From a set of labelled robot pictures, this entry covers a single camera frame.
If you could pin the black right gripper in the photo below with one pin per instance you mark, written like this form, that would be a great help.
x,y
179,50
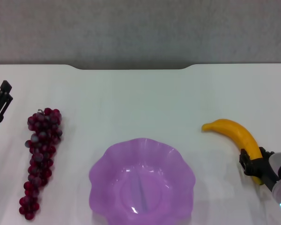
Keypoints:
x,y
264,171

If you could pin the yellow banana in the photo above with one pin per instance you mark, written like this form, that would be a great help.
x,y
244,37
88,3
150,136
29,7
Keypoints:
x,y
238,136

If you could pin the dark red grape bunch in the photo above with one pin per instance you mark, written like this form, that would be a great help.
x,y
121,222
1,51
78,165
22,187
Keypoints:
x,y
41,145

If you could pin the purple wavy plastic bowl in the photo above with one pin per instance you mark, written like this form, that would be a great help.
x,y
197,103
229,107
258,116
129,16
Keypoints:
x,y
131,178

